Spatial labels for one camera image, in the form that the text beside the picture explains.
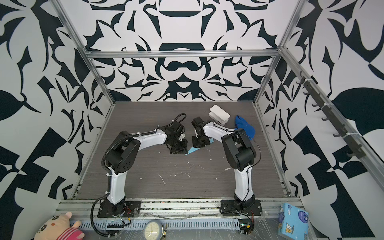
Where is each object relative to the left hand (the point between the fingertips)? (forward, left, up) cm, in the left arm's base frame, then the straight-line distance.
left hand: (190, 149), depth 93 cm
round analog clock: (-39, +17, +2) cm, 43 cm away
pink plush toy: (-37, +56, +6) cm, 67 cm away
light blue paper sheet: (+1, -2, -1) cm, 3 cm away
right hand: (+4, -5, -2) cm, 7 cm away
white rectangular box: (+25, -20, +4) cm, 32 cm away
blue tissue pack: (-39, -44, +4) cm, 59 cm away
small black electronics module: (-39, -25, -3) cm, 46 cm away
